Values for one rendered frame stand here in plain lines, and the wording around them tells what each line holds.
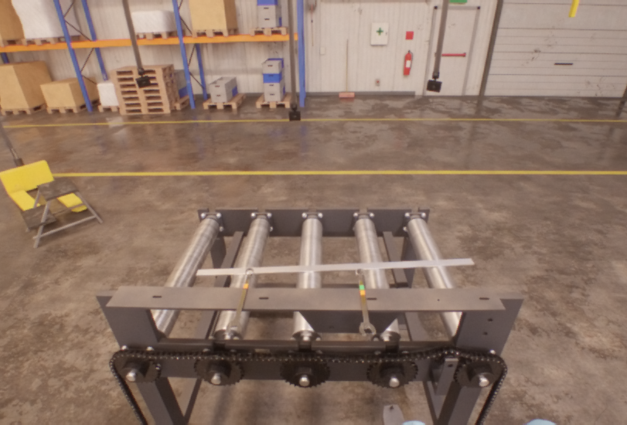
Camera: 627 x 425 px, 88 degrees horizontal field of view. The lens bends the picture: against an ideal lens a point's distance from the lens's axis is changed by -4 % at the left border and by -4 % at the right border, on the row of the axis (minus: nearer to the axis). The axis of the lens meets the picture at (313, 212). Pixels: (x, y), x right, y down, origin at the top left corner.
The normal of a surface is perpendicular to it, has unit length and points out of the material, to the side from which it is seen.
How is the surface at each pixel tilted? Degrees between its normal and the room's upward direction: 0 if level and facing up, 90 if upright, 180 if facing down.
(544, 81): 90
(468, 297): 0
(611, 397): 0
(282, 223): 90
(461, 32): 90
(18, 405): 0
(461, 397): 90
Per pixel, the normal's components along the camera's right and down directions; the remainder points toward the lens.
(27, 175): 0.78, 0.30
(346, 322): -0.03, 0.50
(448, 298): -0.02, -0.87
